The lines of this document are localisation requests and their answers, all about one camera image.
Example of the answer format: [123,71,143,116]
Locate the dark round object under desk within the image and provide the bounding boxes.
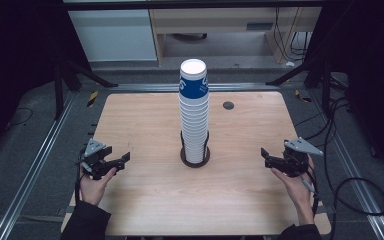
[171,32,208,43]

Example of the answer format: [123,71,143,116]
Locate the person's left hand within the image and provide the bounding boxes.
[79,167,118,207]

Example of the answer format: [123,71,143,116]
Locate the aluminium floor rail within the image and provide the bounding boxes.
[0,91,78,240]
[108,82,281,94]
[308,91,384,240]

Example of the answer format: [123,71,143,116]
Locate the thin black floor cable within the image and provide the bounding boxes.
[4,106,34,131]

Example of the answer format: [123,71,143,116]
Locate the left hand-held gripper cable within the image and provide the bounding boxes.
[74,149,88,205]

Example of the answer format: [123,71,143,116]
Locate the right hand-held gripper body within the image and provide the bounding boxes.
[281,137,324,178]

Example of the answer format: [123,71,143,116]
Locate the black overhead frame bar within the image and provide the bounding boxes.
[62,0,324,10]

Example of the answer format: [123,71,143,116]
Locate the hand-held gripper cable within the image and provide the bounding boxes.
[74,149,88,205]
[300,162,322,218]

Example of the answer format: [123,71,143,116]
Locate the white cabinet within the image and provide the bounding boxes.
[67,9,158,63]

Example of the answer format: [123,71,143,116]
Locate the yellow and black tape strip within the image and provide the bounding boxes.
[294,89,313,104]
[86,90,99,108]

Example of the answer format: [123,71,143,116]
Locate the stack of white paper cups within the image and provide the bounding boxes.
[178,58,210,164]

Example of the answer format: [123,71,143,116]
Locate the right hand-held gripper cable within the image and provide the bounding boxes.
[300,162,322,218]

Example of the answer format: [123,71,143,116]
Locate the black wire cup holder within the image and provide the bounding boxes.
[179,130,212,169]

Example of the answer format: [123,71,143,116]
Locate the black looped floor cable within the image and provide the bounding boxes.
[299,96,384,240]

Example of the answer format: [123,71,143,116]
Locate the black cables under desk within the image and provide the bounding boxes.
[273,7,313,63]

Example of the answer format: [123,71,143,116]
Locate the person's right hand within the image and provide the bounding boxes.
[270,156,315,209]

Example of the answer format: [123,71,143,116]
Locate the light wooden desk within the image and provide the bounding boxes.
[148,7,323,65]

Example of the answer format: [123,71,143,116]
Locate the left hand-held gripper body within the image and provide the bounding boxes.
[79,138,116,181]

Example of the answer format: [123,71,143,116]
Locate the black metal stand leg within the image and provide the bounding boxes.
[53,56,119,121]
[265,59,335,114]

